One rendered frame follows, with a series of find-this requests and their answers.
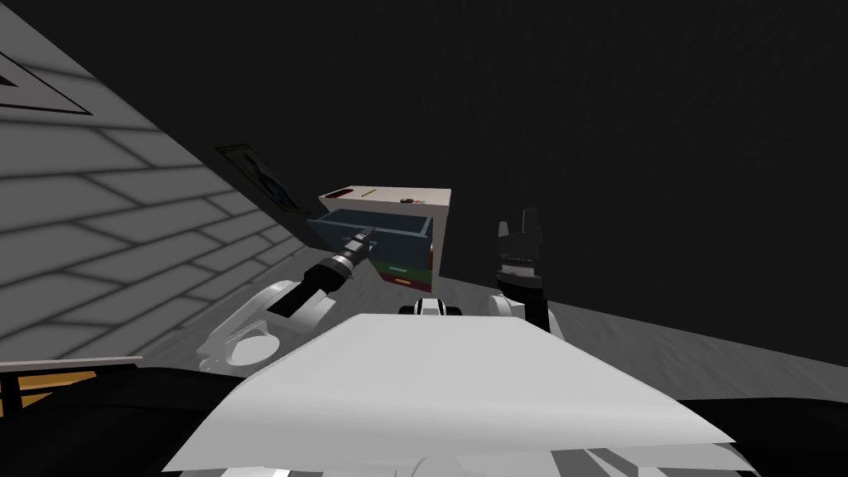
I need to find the white cabinet with drawers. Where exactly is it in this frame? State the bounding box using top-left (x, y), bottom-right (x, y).
top-left (317, 185), bottom-right (453, 295)

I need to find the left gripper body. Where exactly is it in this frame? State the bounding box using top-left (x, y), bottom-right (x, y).
top-left (340, 228), bottom-right (377, 269)

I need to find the blue drawer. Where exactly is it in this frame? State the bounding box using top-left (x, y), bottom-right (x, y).
top-left (306, 208), bottom-right (436, 270)

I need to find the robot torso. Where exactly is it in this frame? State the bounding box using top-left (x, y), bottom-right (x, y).
top-left (161, 297), bottom-right (760, 477)

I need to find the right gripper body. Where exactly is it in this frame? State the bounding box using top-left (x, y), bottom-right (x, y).
top-left (496, 230), bottom-right (545, 266)

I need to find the dark framed wall picture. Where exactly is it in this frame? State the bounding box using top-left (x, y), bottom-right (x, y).
top-left (214, 143), bottom-right (311, 215)

